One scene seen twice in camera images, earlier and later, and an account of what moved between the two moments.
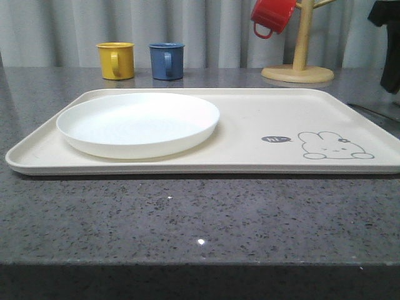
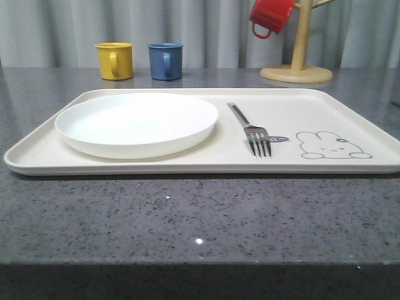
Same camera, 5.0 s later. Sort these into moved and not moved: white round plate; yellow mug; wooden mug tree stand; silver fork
Moved: silver fork
Not moved: yellow mug; wooden mug tree stand; white round plate
